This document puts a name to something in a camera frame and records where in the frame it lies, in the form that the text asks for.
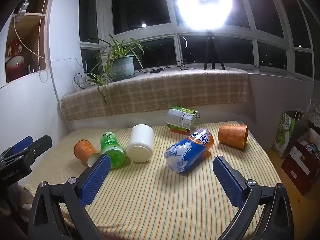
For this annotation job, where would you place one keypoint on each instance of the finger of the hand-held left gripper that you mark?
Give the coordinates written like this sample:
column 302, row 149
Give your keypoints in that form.
column 23, row 143
column 40, row 146

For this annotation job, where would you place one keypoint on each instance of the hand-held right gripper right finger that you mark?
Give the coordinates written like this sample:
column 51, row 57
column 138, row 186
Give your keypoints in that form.
column 228, row 180

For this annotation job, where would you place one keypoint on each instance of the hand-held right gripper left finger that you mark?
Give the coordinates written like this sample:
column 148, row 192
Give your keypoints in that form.
column 96, row 177

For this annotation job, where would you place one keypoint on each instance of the blue bear print cup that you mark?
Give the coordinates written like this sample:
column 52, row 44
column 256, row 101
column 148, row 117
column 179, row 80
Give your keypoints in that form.
column 182, row 152

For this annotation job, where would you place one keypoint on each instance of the small orange paper cup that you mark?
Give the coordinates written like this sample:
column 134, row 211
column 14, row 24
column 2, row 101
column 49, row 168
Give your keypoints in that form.
column 83, row 148

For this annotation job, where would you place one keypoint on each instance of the green translucent cup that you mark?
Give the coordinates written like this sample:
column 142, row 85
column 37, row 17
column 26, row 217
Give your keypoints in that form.
column 111, row 145

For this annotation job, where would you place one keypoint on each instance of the large orange patterned cup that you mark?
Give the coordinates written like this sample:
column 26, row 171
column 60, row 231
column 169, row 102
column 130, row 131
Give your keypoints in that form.
column 230, row 135

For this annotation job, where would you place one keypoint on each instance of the white plastic cup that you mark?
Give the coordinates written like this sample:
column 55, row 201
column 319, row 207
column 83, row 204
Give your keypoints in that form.
column 140, row 140

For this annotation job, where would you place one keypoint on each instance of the green and white label cup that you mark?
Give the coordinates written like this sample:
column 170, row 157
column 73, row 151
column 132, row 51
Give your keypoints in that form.
column 180, row 118

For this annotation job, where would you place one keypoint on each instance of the beige slipper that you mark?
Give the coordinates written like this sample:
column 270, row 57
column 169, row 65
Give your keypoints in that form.
column 25, row 200

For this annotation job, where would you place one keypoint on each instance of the yellow striped tablecloth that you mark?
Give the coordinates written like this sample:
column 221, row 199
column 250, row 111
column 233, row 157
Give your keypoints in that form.
column 150, row 192

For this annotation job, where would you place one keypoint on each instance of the green printed paper bag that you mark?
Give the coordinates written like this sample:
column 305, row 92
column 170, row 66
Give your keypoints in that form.
column 282, row 135

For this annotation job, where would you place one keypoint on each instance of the dark red cardboard box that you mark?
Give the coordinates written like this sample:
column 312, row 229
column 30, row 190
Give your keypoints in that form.
column 300, row 170

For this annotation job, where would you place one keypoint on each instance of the white power strip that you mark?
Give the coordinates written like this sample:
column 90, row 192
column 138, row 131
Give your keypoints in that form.
column 83, row 81

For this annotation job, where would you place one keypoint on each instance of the red round ornament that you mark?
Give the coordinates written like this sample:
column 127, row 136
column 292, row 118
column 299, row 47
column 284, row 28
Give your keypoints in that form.
column 15, row 65

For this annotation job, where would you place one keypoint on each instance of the beige plaid blanket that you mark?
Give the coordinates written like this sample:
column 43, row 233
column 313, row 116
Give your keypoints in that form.
column 175, row 92

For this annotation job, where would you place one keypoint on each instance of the potted spider plant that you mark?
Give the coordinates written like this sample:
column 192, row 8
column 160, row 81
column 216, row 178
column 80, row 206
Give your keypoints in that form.
column 122, row 67

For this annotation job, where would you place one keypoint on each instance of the wooden shelf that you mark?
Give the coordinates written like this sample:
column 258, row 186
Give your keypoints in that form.
column 32, row 30

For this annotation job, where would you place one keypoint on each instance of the black tripod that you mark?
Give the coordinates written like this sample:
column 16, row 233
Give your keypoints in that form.
column 209, row 47

